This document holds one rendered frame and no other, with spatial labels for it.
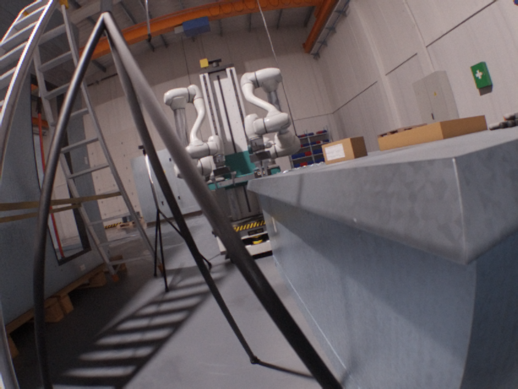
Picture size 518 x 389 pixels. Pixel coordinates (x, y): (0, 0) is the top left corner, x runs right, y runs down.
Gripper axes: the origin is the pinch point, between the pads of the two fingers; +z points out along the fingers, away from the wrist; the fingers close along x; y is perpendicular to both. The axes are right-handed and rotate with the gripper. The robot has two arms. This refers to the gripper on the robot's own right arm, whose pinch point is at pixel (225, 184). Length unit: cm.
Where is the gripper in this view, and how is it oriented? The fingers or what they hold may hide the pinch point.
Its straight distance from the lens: 201.7
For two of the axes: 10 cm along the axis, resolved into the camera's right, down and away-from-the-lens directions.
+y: -0.8, -0.5, 10.0
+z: 2.3, 9.7, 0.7
